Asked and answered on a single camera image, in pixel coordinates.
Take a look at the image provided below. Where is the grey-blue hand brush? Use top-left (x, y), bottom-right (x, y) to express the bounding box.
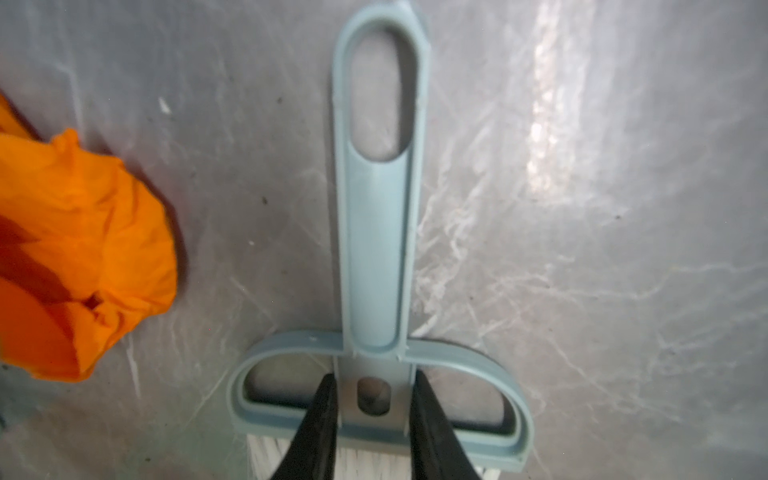
top-left (226, 1), bottom-right (534, 479)

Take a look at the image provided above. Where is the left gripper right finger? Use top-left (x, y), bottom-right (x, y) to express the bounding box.
top-left (409, 370), bottom-right (480, 480)

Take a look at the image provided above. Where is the large crumpled orange paper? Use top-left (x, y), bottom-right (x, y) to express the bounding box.
top-left (1, 102), bottom-right (178, 382)

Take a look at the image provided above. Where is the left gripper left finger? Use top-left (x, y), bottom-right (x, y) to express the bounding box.
top-left (271, 374), bottom-right (339, 480)

